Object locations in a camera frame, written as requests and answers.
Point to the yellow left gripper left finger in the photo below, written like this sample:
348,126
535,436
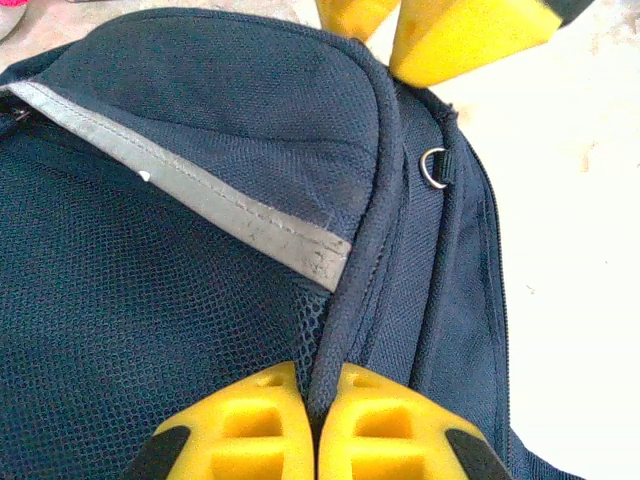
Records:
200,420

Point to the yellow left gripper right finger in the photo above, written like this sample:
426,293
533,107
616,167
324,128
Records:
340,450

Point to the white pink green plush toy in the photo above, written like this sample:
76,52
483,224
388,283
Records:
10,20

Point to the navy blue backpack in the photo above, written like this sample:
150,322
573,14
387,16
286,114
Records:
200,150

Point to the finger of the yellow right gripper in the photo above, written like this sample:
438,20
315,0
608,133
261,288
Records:
450,35
355,17

